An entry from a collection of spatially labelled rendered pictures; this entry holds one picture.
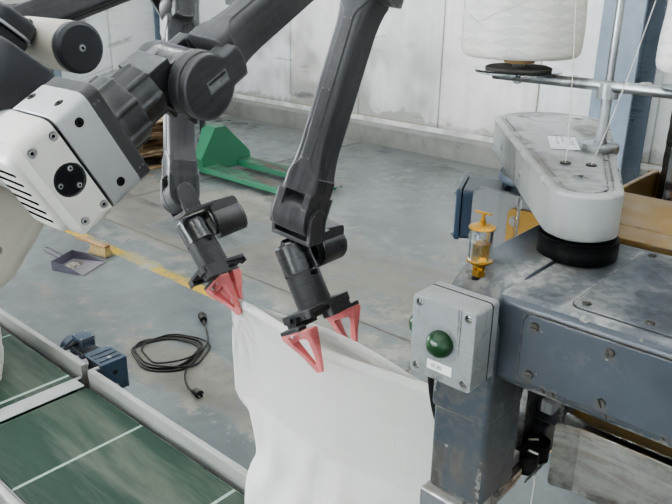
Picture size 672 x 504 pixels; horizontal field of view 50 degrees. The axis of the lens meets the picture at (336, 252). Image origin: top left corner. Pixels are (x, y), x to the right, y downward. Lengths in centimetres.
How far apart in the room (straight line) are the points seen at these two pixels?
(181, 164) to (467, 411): 77
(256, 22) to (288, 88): 742
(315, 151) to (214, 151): 529
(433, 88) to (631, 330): 641
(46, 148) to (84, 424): 163
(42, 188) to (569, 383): 55
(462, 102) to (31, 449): 541
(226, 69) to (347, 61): 27
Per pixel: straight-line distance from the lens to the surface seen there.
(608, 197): 82
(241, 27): 91
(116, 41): 928
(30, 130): 76
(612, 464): 97
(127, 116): 81
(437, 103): 705
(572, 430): 96
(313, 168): 108
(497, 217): 118
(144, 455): 215
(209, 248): 134
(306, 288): 112
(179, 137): 139
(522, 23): 99
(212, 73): 86
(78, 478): 211
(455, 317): 72
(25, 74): 93
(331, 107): 108
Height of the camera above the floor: 163
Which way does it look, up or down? 21 degrees down
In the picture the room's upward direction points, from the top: 1 degrees clockwise
